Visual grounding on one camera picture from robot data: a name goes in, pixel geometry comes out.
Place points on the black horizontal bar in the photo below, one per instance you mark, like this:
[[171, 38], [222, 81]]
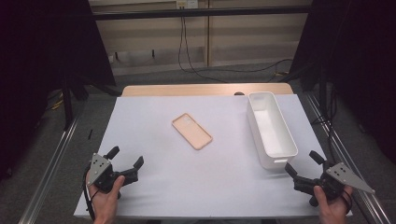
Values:
[[199, 13]]

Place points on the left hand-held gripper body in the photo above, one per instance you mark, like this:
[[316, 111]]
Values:
[[100, 169]]

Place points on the metal floor rail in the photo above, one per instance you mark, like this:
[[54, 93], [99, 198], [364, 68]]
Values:
[[342, 155], [49, 171]]

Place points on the beige phone case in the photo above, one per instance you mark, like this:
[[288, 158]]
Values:
[[192, 131]]

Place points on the white table cover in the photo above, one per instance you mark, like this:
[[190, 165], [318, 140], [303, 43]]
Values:
[[174, 183]]

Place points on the beige wooden cabinet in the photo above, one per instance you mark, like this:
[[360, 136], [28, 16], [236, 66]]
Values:
[[249, 40]]

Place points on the white wall socket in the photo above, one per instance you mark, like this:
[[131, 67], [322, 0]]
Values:
[[186, 3]]

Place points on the dark table grommet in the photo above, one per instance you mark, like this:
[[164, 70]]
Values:
[[239, 93]]

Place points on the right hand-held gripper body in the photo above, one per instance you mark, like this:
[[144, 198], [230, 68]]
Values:
[[334, 180]]

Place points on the black stand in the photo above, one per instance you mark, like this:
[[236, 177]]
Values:
[[323, 93], [67, 105]]

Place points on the light wooden table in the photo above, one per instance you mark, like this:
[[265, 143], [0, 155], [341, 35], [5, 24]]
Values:
[[186, 90]]

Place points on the black curtain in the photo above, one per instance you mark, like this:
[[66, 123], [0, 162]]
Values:
[[37, 62], [364, 62]]

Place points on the person's right hand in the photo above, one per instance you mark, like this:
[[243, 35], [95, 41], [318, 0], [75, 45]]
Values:
[[334, 211]]

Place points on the white plastic bin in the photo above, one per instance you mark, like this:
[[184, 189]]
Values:
[[272, 130]]

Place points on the person's left hand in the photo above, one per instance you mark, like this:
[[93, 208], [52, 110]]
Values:
[[106, 205]]

